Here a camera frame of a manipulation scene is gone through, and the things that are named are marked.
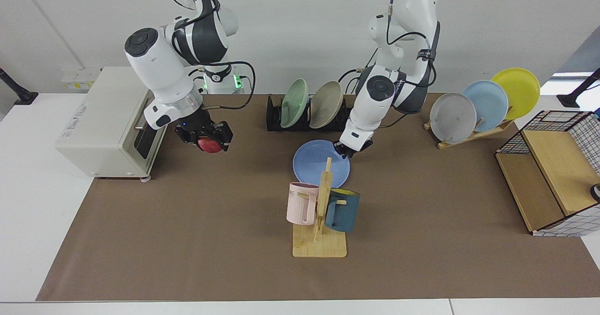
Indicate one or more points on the beige plate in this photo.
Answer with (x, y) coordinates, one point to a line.
(326, 105)

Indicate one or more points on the brown table cloth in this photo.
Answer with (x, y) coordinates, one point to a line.
(422, 212)

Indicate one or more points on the small dark-rimmed round object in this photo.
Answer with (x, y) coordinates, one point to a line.
(596, 192)

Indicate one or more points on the pale toaster oven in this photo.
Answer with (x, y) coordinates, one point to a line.
(93, 137)

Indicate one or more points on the yellow plate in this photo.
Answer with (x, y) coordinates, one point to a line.
(520, 90)

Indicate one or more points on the light blue plate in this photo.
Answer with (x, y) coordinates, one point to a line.
(490, 101)

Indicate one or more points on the dark teal cup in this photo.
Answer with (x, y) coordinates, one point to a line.
(346, 212)

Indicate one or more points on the black dish rack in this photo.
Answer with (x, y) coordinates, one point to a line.
(274, 119)

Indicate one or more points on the wooden plate stand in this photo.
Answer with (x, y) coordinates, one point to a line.
(468, 137)

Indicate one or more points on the wooden cup stand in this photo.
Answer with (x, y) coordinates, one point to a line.
(323, 247)

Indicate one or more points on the grey plate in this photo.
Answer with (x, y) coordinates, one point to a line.
(452, 118)

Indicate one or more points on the white wall socket strip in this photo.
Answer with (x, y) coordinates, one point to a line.
(77, 79)

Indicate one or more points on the red yellow apple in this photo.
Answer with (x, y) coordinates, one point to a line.
(210, 146)

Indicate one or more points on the black pole stand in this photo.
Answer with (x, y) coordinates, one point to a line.
(569, 101)
(23, 97)

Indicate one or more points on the pale green plate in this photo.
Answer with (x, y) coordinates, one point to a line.
(294, 103)

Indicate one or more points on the pink cup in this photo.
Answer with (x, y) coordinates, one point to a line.
(297, 207)

